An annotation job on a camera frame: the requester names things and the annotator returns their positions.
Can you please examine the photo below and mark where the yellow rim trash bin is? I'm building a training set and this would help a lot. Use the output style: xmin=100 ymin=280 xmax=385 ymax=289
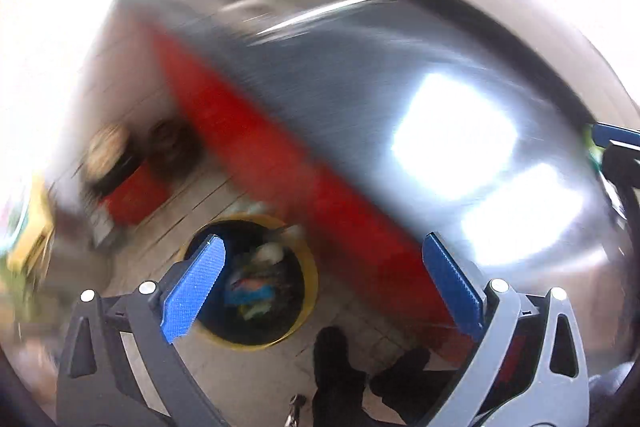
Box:
xmin=179 ymin=213 xmax=319 ymax=351

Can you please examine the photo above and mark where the red cabinet front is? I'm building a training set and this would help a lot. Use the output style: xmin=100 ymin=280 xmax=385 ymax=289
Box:
xmin=137 ymin=17 xmax=472 ymax=363

